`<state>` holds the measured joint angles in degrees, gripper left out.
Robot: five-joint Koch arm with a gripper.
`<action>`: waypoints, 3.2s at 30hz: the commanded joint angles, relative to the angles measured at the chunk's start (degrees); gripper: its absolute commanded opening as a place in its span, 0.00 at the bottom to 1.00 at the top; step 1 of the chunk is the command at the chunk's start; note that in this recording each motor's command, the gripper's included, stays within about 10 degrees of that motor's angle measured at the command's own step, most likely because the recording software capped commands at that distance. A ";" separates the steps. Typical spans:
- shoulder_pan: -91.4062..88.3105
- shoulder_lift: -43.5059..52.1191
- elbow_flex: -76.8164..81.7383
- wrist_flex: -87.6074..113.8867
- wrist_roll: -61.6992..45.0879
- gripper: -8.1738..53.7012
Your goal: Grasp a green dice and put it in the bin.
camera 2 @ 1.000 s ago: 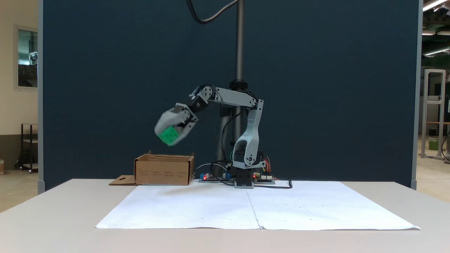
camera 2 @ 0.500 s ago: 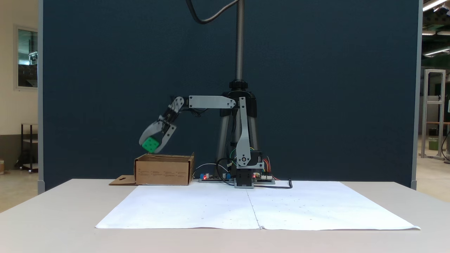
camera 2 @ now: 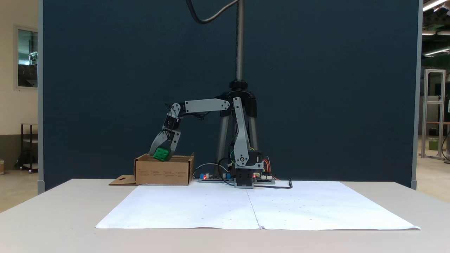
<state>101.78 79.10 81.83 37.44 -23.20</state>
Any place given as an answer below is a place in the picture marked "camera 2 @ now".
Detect thin grey cable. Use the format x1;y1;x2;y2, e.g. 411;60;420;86
192;162;220;178

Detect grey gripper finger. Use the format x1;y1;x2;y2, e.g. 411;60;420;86
168;129;182;161
148;130;169;157

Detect brown cardboard box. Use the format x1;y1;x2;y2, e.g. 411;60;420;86
109;150;195;186

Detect grey hanging cable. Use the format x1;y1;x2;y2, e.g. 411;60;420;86
186;0;242;25

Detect black shelf cart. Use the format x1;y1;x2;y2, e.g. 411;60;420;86
15;123;38;174

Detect aluminium profile frame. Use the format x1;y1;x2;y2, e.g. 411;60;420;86
421;69;447;161

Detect long black arm wire bundle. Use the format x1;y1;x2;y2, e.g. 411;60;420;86
217;157;236;186

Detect black and grey tripod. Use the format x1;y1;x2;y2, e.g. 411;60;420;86
214;0;259;174

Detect black power cable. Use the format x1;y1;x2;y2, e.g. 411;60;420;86
246;179;293;190

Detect blue circuit board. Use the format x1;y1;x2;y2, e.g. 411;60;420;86
199;172;233;183

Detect white paper sheet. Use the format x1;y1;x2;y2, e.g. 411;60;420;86
246;181;421;231
96;185;262;229

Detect framed wall window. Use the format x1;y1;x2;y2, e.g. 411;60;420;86
14;25;38;90

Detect green die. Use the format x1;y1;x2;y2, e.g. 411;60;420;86
153;147;171;162

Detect circuit board with jumper wires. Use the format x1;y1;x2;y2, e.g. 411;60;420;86
253;173;276;184

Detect dark blue partition panel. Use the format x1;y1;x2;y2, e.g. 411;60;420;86
38;0;423;193

